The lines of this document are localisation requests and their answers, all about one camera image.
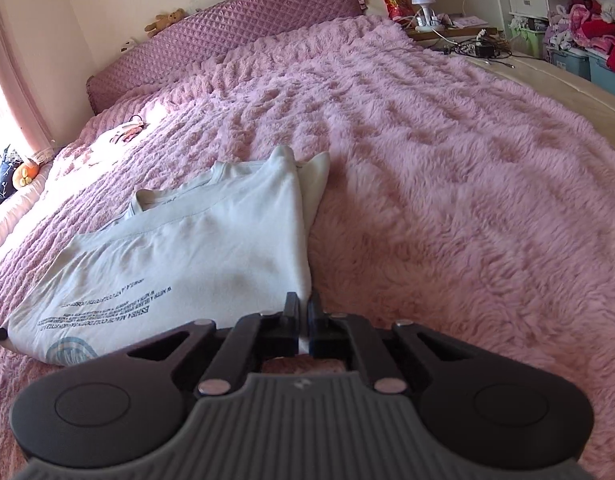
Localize dark blue patterned pillow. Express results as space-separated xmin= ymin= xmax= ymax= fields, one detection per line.
xmin=0 ymin=145 xmax=25 ymax=206

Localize small garment on bed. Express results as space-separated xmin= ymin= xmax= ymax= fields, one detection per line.
xmin=110 ymin=117 xmax=145 ymax=143

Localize pale pink cushion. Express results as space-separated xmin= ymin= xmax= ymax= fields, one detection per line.
xmin=0 ymin=160 xmax=58 ymax=261

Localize teal storage bin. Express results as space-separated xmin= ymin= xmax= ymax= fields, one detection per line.
xmin=587 ymin=55 xmax=615 ymax=86
xmin=552 ymin=47 xmax=591 ymax=78

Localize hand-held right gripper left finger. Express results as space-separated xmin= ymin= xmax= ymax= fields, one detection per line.
xmin=117 ymin=292 xmax=302 ymax=395

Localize white printed sweatshirt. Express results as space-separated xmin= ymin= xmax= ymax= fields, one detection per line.
xmin=4 ymin=146 xmax=333 ymax=366

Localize white drawer box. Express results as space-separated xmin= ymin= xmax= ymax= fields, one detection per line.
xmin=507 ymin=0 xmax=545 ymax=18

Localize pink fluffy blanket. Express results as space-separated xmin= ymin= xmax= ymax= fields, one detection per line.
xmin=0 ymin=14 xmax=615 ymax=480

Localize pink curtain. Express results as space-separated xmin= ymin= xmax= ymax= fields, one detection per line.
xmin=0 ymin=0 xmax=55 ymax=161

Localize purple quilted headboard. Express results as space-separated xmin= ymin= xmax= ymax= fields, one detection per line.
xmin=86 ymin=0 xmax=368 ymax=116

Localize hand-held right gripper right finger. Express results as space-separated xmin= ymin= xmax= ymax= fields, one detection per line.
xmin=310 ymin=292 xmax=483 ymax=393

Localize wooden bedside table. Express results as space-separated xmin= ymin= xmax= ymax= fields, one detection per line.
xmin=407 ymin=25 xmax=498 ymax=39

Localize beige bed frame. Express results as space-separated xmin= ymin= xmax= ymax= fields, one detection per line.
xmin=467 ymin=52 xmax=615 ymax=156

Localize white table lamp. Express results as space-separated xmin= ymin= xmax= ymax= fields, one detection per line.
xmin=410 ymin=0 xmax=443 ymax=28

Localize red snack bag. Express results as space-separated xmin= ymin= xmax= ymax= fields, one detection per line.
xmin=381 ymin=0 xmax=415 ymax=22

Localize green storage bin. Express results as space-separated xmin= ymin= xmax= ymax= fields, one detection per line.
xmin=517 ymin=25 xmax=548 ymax=58

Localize brown teddy bear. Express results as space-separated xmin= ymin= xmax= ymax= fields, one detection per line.
xmin=144 ymin=8 xmax=185 ymax=37

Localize tangle of black cables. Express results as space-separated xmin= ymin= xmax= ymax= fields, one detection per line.
xmin=437 ymin=30 xmax=518 ymax=68

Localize pile of red clothes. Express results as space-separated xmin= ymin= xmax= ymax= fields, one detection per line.
xmin=575 ymin=2 xmax=615 ymax=76

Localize orange plush toy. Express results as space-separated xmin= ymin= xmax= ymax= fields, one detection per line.
xmin=12 ymin=157 xmax=40 ymax=188

